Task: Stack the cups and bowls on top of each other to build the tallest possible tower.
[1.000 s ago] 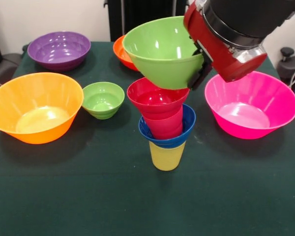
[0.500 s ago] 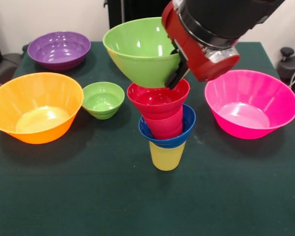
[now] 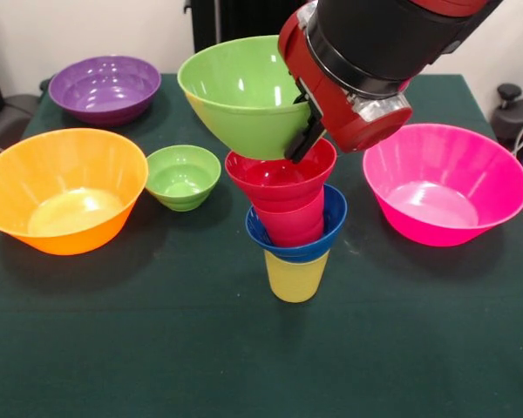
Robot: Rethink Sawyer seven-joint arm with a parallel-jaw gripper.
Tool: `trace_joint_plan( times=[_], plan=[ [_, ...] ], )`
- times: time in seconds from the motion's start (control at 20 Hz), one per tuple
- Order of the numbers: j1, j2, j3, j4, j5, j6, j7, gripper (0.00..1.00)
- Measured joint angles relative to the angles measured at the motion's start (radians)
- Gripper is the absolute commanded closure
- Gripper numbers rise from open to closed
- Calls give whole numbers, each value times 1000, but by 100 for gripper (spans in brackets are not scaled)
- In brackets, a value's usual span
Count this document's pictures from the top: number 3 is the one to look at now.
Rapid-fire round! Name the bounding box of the small green bowl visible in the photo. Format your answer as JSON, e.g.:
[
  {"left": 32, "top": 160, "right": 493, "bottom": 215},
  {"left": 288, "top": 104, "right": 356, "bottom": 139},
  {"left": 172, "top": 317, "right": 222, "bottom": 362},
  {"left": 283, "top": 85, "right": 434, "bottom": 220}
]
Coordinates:
[{"left": 145, "top": 145, "right": 222, "bottom": 213}]

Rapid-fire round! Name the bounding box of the small blue bowl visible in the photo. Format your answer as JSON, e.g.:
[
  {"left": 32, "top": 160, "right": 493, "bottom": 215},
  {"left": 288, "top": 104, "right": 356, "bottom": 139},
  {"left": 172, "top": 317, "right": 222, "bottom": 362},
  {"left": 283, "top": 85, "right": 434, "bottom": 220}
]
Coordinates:
[{"left": 245, "top": 183, "right": 349, "bottom": 264}]

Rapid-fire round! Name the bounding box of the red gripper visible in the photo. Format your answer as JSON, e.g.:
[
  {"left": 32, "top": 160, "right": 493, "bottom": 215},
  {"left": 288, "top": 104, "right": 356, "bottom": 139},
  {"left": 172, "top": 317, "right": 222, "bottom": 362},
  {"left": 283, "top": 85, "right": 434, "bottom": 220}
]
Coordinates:
[{"left": 277, "top": 2, "right": 414, "bottom": 165}]

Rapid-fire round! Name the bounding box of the large light green bowl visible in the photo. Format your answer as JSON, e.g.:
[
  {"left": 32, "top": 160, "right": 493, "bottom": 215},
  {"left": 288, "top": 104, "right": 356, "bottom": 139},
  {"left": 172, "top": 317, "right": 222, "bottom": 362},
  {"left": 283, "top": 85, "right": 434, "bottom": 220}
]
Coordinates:
[{"left": 176, "top": 35, "right": 313, "bottom": 161}]

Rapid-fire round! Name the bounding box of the dark green tablecloth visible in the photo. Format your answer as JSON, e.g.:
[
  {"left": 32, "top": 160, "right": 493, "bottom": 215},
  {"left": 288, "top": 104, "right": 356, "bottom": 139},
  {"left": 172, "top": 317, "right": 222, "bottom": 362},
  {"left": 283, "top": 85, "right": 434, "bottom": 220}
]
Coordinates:
[{"left": 0, "top": 72, "right": 523, "bottom": 418}]

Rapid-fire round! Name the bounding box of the red cup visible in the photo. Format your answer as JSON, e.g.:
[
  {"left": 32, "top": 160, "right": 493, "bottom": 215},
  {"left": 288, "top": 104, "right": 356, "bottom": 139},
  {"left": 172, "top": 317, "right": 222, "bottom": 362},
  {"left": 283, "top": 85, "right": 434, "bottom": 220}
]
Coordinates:
[{"left": 253, "top": 191, "right": 326, "bottom": 249}]

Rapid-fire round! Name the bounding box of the yellow translucent cup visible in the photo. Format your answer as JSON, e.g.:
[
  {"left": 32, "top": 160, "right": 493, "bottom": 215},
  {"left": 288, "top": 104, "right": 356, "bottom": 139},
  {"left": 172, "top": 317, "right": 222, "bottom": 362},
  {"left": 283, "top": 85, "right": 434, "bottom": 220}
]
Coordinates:
[{"left": 263, "top": 248, "right": 330, "bottom": 304}]

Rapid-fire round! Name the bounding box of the black round base with knob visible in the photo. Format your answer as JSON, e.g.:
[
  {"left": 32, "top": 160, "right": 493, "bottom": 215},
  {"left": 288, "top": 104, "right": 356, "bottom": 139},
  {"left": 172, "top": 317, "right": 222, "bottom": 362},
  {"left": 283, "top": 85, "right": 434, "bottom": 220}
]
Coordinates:
[{"left": 490, "top": 82, "right": 523, "bottom": 166}]

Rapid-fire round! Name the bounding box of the large pink bowl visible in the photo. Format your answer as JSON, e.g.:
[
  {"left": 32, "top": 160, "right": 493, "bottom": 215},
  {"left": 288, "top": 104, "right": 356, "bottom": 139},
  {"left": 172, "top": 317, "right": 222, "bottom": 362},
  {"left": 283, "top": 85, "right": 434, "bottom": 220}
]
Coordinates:
[{"left": 362, "top": 123, "right": 523, "bottom": 248}]

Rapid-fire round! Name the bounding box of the purple bowl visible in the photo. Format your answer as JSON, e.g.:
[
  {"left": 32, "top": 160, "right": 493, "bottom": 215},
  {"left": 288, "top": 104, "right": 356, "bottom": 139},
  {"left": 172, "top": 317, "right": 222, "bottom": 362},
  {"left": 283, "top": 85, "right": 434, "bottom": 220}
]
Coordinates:
[{"left": 47, "top": 55, "right": 162, "bottom": 128}]

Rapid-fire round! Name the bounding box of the large yellow-orange bowl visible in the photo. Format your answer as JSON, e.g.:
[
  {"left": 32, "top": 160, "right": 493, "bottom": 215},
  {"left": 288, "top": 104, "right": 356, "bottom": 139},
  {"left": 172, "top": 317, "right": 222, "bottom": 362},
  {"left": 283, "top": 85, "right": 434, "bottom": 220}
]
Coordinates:
[{"left": 0, "top": 127, "right": 150, "bottom": 256}]

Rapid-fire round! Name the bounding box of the small red bowl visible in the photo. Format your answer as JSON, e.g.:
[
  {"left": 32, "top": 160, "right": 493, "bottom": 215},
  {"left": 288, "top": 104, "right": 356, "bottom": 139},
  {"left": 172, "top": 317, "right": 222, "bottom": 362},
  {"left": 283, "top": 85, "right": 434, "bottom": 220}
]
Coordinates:
[{"left": 224, "top": 138, "right": 339, "bottom": 214}]

